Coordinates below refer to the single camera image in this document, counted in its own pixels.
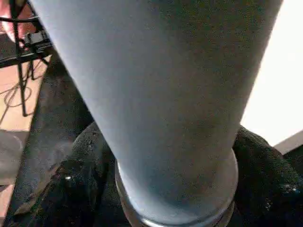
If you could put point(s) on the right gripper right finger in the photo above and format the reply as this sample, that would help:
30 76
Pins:
267 184

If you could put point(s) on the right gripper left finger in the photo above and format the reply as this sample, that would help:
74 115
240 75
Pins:
71 184

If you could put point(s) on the white plastic table top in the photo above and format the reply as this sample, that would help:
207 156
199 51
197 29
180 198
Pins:
279 71

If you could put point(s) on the white plastic table leg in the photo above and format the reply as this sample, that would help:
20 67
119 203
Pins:
165 94

